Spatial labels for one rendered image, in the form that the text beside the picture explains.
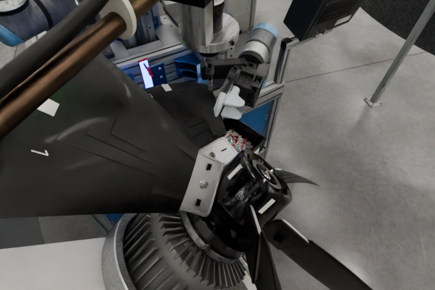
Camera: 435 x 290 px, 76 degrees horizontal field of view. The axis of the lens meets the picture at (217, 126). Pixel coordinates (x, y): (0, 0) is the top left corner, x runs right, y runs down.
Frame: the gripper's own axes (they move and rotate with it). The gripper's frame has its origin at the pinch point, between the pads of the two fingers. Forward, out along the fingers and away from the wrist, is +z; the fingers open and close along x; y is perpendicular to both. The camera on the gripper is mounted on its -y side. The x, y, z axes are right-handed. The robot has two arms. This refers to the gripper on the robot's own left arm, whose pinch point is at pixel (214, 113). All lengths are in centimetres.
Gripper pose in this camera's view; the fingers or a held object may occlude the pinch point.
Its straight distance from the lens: 61.7
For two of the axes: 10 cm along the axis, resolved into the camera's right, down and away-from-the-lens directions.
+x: -1.0, 6.0, 8.0
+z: -3.7, 7.2, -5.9
